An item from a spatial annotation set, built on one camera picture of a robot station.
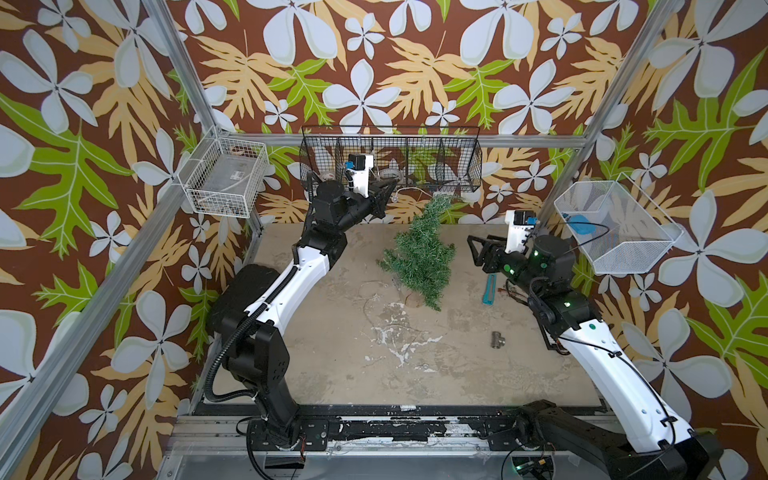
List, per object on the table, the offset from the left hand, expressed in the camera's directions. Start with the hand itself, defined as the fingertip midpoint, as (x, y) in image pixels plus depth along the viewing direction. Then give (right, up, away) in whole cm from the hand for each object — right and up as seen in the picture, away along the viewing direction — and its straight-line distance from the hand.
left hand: (396, 177), depth 70 cm
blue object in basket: (+58, -9, +20) cm, 62 cm away
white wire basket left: (-50, +5, +17) cm, 53 cm away
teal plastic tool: (+34, -30, +31) cm, 55 cm away
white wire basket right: (+63, -11, +11) cm, 65 cm away
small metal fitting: (+31, -44, +18) cm, 57 cm away
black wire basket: (+9, +13, +27) cm, 31 cm away
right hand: (+19, -14, -1) cm, 24 cm away
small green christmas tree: (+7, -19, +8) cm, 22 cm away
